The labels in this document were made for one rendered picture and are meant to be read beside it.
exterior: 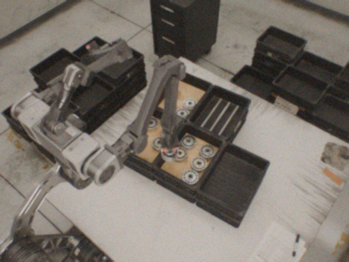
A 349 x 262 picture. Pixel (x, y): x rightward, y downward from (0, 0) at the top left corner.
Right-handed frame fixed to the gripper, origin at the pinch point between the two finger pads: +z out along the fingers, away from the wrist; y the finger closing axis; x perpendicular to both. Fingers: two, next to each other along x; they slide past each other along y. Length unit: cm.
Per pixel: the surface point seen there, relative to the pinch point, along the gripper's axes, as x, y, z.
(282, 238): 54, -55, 35
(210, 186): 17.4, -20.9, 22.6
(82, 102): -113, 58, 68
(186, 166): 0.5, -9.9, 22.6
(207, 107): -44, -37, 23
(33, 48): -251, 117, 106
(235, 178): 15.4, -37.6, 22.6
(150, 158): -11.4, 10.9, 22.7
